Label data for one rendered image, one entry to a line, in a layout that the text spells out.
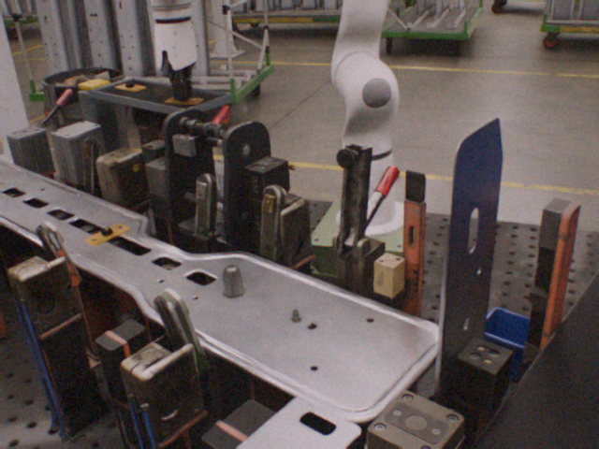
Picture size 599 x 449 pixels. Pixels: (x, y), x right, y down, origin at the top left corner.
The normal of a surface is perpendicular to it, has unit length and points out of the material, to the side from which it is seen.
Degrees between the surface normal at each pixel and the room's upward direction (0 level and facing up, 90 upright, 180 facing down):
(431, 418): 0
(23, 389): 0
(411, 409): 0
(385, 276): 90
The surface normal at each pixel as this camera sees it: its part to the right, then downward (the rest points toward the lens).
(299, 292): -0.06, -0.88
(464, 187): 0.76, 0.25
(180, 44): 0.89, 0.17
